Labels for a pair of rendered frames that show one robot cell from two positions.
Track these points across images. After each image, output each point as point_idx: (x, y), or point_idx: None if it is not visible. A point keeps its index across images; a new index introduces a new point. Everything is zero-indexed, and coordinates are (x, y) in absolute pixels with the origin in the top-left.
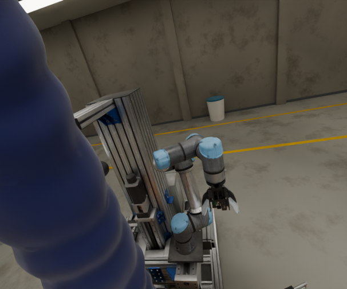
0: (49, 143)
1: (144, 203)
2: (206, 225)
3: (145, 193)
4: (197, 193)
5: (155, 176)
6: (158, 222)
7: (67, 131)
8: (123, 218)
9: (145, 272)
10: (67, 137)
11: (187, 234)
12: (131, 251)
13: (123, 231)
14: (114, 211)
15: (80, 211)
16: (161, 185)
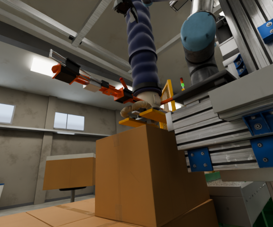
0: (126, 17)
1: (219, 45)
2: (183, 45)
3: (228, 34)
4: (193, 0)
5: (230, 5)
6: (238, 73)
7: (128, 13)
8: (137, 34)
9: (136, 57)
10: (128, 15)
11: (187, 64)
12: (131, 43)
13: (133, 38)
14: (131, 30)
15: (126, 30)
16: (251, 13)
